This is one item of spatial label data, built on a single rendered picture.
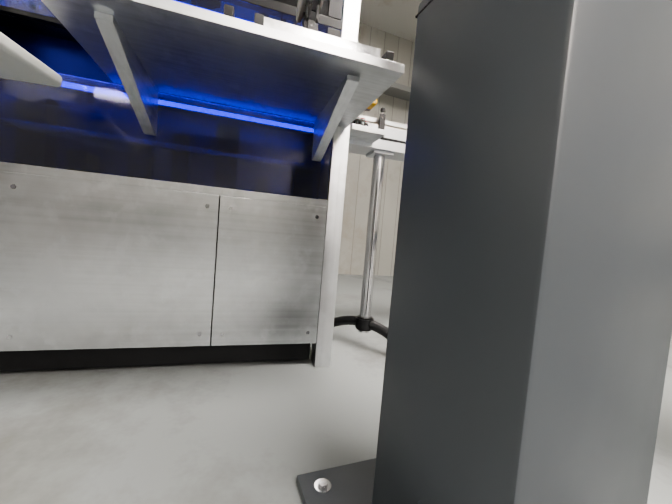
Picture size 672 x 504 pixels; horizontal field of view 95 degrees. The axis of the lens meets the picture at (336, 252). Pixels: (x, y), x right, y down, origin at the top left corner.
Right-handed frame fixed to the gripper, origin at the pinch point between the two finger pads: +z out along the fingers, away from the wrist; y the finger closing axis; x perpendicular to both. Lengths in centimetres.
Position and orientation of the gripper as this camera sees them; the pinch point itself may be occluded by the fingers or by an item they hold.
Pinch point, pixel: (308, 36)
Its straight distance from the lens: 88.0
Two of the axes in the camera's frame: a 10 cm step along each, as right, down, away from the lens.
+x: 9.5, 0.6, 3.0
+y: 3.0, 0.6, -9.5
